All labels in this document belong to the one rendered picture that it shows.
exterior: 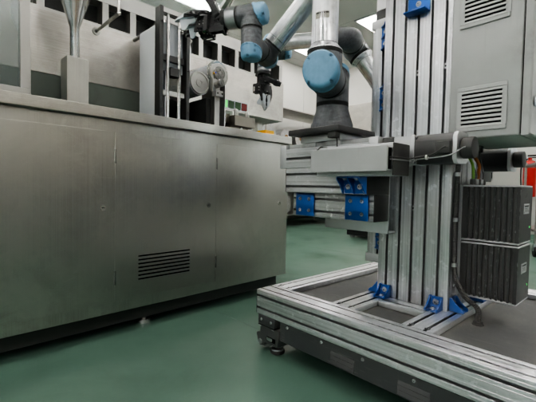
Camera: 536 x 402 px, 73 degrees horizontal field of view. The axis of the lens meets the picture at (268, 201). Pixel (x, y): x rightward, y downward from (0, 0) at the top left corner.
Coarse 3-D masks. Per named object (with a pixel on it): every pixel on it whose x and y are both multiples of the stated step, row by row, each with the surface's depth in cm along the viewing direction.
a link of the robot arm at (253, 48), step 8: (248, 24) 125; (248, 32) 125; (256, 32) 125; (248, 40) 125; (256, 40) 125; (240, 48) 128; (248, 48) 125; (256, 48) 126; (264, 48) 130; (248, 56) 126; (256, 56) 126; (264, 56) 133
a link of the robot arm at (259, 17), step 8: (240, 8) 126; (248, 8) 125; (256, 8) 124; (264, 8) 124; (240, 16) 126; (248, 16) 125; (256, 16) 124; (264, 16) 124; (240, 24) 128; (256, 24) 132; (264, 24) 127
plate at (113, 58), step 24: (48, 24) 176; (48, 48) 176; (96, 48) 192; (120, 48) 201; (48, 72) 177; (96, 72) 192; (120, 72) 201; (240, 72) 261; (240, 96) 262; (264, 120) 291
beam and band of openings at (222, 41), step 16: (32, 0) 177; (48, 0) 182; (96, 0) 192; (112, 0) 197; (128, 0) 203; (96, 16) 198; (128, 16) 206; (144, 16) 210; (128, 32) 206; (192, 48) 242; (208, 48) 250; (224, 48) 255; (224, 64) 251; (240, 64) 271; (256, 64) 282
